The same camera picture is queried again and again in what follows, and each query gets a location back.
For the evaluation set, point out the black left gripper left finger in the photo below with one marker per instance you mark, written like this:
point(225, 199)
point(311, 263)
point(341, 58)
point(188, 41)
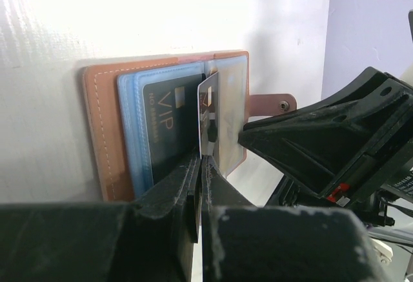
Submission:
point(149, 239)

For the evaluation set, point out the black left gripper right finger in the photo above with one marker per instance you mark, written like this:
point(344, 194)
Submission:
point(243, 242)

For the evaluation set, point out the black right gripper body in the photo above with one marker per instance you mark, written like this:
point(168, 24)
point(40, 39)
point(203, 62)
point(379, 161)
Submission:
point(367, 144)

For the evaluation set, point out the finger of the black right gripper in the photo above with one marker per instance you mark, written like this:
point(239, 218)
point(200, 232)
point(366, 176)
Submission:
point(293, 143)

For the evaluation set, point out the gold credit card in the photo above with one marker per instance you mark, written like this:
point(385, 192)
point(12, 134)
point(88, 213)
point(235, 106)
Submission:
point(231, 111)

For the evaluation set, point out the tan leather card holder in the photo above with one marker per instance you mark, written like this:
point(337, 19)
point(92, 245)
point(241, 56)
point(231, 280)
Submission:
point(116, 112)

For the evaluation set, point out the black VIP credit card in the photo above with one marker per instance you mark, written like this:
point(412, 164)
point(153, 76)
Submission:
point(171, 119)

